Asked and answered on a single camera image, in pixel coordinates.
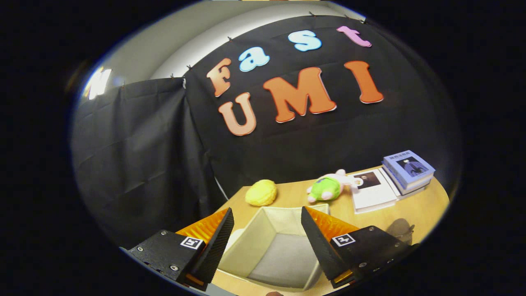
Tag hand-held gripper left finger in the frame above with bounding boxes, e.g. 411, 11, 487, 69
121, 208, 235, 291

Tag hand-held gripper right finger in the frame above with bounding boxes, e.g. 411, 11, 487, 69
301, 206, 420, 290

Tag beige fabric storage box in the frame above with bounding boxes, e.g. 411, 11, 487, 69
217, 203, 331, 293

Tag brown fuzzy shoe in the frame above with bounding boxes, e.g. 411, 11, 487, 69
386, 218, 415, 245

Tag green and pink plush toy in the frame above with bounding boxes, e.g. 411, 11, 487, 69
306, 169, 358, 204

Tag white book with dark photo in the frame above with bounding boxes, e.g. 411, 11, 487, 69
347, 169, 398, 214

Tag yellow plush toy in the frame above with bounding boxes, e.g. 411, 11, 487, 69
245, 179, 278, 207

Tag dark cover book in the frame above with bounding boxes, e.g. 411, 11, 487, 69
384, 166, 434, 192

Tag blue cover book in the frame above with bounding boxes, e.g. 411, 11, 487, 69
382, 150, 436, 183

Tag black backdrop cloth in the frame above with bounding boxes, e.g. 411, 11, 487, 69
71, 16, 463, 249

